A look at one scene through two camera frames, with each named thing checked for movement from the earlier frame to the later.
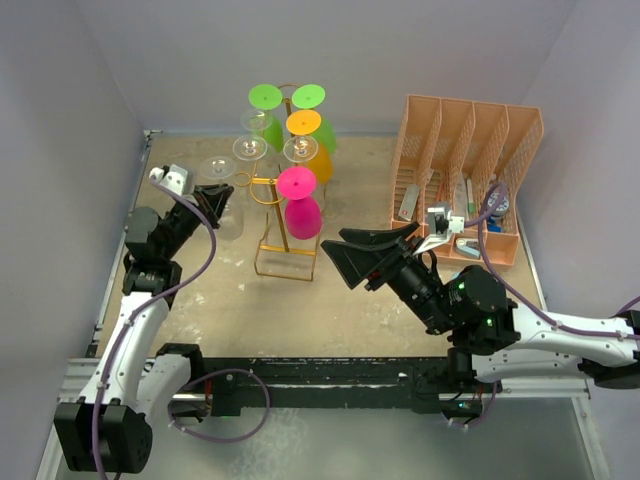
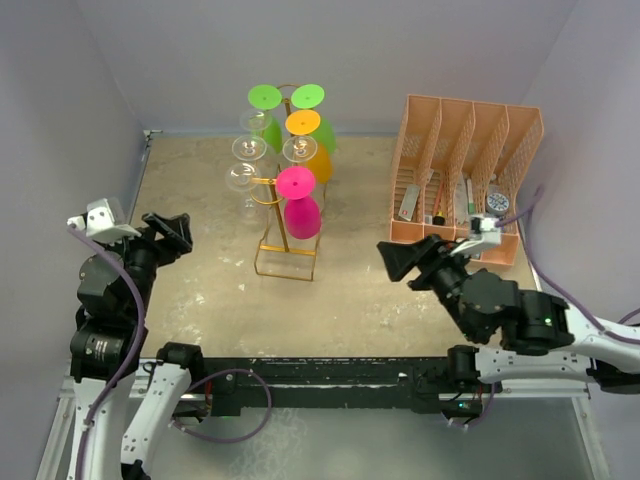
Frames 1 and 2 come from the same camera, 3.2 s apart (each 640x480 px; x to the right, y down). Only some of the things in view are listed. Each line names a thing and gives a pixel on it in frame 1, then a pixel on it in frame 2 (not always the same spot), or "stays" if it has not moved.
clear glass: x=256 y=120 stays
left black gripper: x=215 y=197 -> x=175 y=229
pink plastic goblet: x=303 y=212 stays
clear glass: x=219 y=170 -> x=244 y=201
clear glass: x=300 y=149 stays
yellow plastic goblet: x=306 y=122 stays
